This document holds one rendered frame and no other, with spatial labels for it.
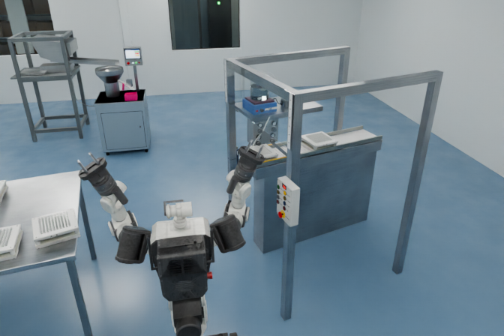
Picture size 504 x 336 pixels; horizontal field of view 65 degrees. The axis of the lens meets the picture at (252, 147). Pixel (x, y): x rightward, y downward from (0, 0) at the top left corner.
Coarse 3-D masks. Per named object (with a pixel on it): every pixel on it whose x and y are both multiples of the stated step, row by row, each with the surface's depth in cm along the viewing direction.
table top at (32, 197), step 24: (24, 192) 288; (48, 192) 288; (72, 192) 288; (0, 216) 261; (24, 216) 261; (24, 240) 238; (72, 240) 238; (0, 264) 219; (24, 264) 219; (48, 264) 222
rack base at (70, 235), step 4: (72, 232) 241; (56, 236) 237; (60, 236) 237; (64, 236) 237; (68, 236) 237; (72, 236) 238; (76, 236) 240; (44, 240) 234; (48, 240) 234; (52, 240) 234; (56, 240) 234; (60, 240) 235; (64, 240) 237; (40, 244) 230; (44, 244) 232; (48, 244) 233; (36, 248) 230
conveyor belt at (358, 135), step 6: (348, 132) 377; (354, 132) 377; (360, 132) 377; (366, 132) 377; (336, 138) 364; (342, 138) 364; (348, 138) 364; (354, 138) 364; (360, 138) 364; (366, 138) 364; (276, 150) 340; (306, 150) 340; (282, 156) 330; (306, 156) 331
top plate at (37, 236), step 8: (72, 208) 256; (40, 216) 248; (56, 216) 248; (72, 216) 248; (32, 224) 241; (48, 224) 241; (64, 224) 240; (72, 224) 240; (48, 232) 233; (56, 232) 233; (64, 232) 235; (40, 240) 229
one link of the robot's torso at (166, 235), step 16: (160, 224) 178; (192, 224) 178; (208, 224) 183; (160, 240) 168; (176, 240) 168; (192, 240) 168; (208, 240) 172; (160, 256) 159; (176, 256) 159; (192, 256) 160; (208, 256) 176; (160, 272) 161; (176, 272) 187; (192, 272) 164; (208, 272) 174; (176, 288) 169; (192, 288) 171
